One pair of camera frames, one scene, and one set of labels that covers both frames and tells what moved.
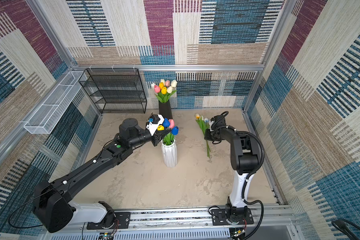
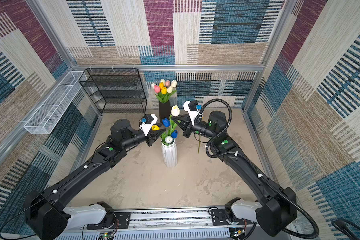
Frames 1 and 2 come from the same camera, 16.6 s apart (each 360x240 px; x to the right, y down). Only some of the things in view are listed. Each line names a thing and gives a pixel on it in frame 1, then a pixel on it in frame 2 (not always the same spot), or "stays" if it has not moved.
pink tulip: (157, 89) stays
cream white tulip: (174, 83) stays
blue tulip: (166, 122) stays
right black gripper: (208, 137) to (187, 123)
